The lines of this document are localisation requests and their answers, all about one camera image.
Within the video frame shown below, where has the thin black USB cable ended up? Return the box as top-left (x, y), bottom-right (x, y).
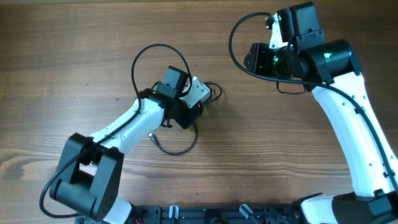
top-left (148, 121), bottom-right (199, 157)

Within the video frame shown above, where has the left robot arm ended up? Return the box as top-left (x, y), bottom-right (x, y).
top-left (45, 67), bottom-right (211, 223)

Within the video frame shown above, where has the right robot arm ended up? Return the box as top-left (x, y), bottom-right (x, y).
top-left (239, 2), bottom-right (397, 223)

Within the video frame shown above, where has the left camera cable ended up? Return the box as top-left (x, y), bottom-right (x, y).
top-left (39, 43), bottom-right (193, 219)

